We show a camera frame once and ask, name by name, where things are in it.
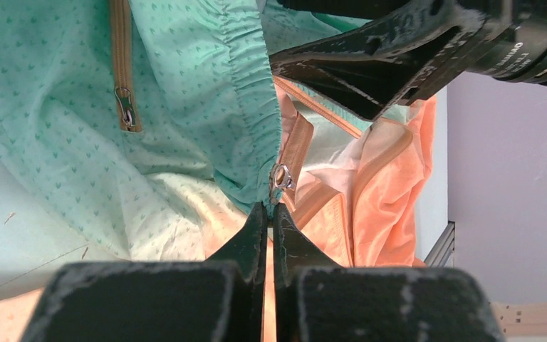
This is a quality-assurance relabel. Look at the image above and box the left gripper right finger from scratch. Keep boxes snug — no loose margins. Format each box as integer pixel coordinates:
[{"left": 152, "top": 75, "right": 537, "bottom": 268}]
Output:
[{"left": 273, "top": 204, "right": 504, "bottom": 341}]

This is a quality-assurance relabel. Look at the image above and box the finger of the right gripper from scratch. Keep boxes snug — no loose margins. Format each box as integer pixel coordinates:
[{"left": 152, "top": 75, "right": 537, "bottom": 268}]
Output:
[
  {"left": 269, "top": 0, "right": 520, "bottom": 122},
  {"left": 277, "top": 0, "right": 410, "bottom": 20}
]

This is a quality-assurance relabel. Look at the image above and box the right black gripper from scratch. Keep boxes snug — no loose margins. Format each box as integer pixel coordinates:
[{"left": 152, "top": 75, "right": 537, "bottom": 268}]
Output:
[{"left": 457, "top": 1, "right": 547, "bottom": 87}]

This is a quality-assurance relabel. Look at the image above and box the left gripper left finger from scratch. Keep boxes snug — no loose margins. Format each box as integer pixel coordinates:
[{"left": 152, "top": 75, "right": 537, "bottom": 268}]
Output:
[{"left": 22, "top": 203, "right": 268, "bottom": 341}]

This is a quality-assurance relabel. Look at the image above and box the silver zipper slider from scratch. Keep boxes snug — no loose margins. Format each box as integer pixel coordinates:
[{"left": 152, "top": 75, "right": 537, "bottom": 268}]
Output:
[{"left": 270, "top": 163, "right": 296, "bottom": 190}]

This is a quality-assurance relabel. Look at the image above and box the teal and orange jacket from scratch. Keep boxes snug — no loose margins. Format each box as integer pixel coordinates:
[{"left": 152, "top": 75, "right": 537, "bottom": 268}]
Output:
[{"left": 0, "top": 1, "right": 436, "bottom": 341}]

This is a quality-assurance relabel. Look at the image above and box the silver pocket zipper pull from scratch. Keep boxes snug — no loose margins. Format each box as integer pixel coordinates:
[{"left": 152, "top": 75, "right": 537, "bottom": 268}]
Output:
[{"left": 114, "top": 87, "right": 136, "bottom": 131}]

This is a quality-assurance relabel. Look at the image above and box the aluminium frame rail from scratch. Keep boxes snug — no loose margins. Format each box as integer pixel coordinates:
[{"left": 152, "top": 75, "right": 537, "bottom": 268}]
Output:
[{"left": 424, "top": 221, "right": 455, "bottom": 267}]

